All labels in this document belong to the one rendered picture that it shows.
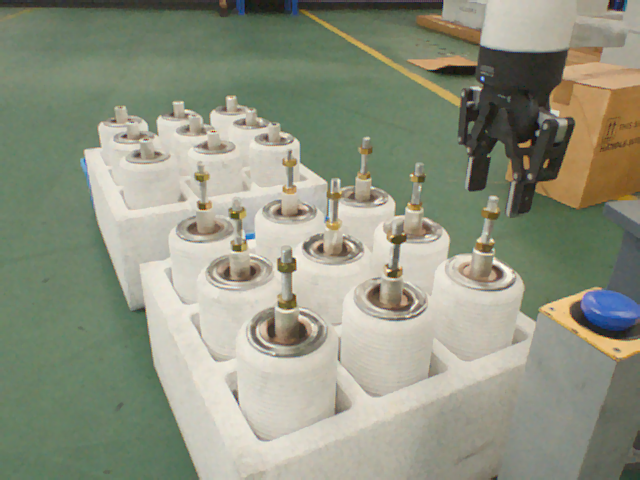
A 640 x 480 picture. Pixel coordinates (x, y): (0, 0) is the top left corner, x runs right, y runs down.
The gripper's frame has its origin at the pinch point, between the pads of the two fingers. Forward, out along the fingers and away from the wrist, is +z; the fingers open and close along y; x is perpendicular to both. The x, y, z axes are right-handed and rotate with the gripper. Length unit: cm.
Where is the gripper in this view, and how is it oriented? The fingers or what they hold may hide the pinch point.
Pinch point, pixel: (496, 190)
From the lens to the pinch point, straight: 58.9
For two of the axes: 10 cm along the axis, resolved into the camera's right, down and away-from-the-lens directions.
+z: -0.1, 8.8, 4.7
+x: 9.5, -1.4, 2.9
